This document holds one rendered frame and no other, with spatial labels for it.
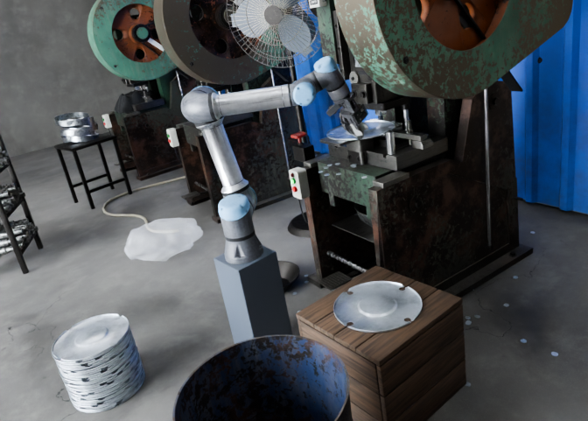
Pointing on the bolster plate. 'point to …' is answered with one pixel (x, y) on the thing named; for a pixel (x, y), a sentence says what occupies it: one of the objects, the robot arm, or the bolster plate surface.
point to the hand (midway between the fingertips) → (360, 136)
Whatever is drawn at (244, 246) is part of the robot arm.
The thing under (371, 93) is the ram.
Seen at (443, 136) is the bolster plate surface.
